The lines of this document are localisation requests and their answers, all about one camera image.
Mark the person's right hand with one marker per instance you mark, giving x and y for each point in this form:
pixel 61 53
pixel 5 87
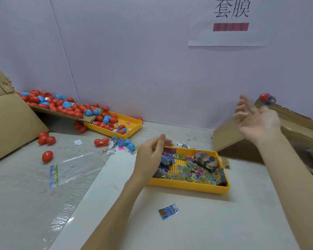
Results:
pixel 261 122

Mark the person's left hand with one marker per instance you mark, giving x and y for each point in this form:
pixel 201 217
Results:
pixel 148 164

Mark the single red plastic egg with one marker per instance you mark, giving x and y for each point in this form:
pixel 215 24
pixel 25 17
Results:
pixel 264 97

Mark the blue packet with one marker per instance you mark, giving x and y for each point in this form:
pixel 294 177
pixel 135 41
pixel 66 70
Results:
pixel 168 211

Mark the yellow label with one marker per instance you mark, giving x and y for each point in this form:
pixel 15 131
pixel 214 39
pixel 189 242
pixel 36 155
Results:
pixel 225 163

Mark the pile of plastic eggs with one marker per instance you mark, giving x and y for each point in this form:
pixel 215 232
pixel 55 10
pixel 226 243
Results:
pixel 73 106

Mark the person's right forearm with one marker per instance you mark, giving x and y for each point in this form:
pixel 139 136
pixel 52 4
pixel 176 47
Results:
pixel 297 195

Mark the person's left forearm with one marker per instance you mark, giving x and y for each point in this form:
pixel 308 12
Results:
pixel 115 221

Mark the torn flattened cardboard box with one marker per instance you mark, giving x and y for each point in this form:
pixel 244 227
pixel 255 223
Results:
pixel 227 135

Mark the yellow tray under eggs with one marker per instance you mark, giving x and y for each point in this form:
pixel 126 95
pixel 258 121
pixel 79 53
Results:
pixel 133 125

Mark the yellow plastic tray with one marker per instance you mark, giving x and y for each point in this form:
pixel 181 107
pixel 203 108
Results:
pixel 188 186

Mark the clear bag with coloured label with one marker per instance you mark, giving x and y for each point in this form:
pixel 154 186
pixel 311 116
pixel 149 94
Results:
pixel 81 169

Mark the small white paper scrap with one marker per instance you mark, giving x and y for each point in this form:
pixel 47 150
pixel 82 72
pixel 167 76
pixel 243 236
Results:
pixel 78 142

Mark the white paper sign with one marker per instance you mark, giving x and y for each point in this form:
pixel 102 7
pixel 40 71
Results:
pixel 234 33

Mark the brown cardboard sheet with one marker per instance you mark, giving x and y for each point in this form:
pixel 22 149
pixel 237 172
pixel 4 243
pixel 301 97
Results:
pixel 55 109

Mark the tall brown cardboard box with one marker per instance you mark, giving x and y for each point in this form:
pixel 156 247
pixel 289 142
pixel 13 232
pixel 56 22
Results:
pixel 9 127

